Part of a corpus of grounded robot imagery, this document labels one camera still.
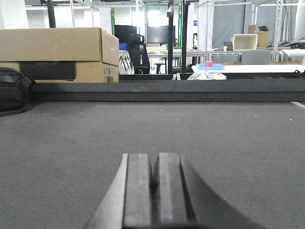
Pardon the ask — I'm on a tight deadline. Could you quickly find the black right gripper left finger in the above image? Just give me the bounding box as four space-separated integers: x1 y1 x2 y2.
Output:
84 153 152 229

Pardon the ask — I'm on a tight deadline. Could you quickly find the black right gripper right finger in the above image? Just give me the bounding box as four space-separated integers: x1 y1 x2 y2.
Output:
154 153 262 229

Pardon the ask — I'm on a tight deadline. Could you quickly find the pink block on tray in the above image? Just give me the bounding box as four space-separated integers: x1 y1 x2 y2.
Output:
205 61 214 67

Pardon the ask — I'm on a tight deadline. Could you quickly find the white plastic bin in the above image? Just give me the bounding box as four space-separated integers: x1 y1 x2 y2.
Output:
233 34 258 51

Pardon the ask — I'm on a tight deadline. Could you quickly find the crumpled clear plastic bag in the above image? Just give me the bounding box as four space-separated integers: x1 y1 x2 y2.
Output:
187 70 227 81

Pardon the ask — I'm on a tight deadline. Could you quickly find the light blue tray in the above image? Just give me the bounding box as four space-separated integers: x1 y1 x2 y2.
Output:
197 63 224 70

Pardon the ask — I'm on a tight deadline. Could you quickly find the black office chair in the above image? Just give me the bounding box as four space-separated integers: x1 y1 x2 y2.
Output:
127 33 150 74

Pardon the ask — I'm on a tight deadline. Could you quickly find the large cardboard box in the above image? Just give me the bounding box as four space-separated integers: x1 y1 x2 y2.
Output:
0 28 119 83

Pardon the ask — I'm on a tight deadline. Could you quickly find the grey chair back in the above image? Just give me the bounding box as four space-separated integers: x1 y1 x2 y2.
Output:
242 49 271 65

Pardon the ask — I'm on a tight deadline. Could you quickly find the black fabric bag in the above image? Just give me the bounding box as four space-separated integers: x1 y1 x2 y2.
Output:
0 67 36 117

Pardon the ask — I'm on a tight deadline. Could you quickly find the white table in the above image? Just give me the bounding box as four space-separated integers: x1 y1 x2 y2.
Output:
192 64 305 79

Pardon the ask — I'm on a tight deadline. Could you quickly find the black computer monitor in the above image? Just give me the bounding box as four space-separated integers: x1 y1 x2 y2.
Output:
114 25 137 43

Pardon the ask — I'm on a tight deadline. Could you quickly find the small open cardboard box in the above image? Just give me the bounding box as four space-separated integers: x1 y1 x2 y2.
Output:
248 25 269 48

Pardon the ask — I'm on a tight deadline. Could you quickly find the black conveyor side rail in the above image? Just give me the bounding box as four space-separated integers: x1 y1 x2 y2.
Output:
30 79 305 103

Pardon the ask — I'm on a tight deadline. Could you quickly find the black vertical post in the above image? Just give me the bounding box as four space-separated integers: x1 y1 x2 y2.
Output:
167 0 174 74

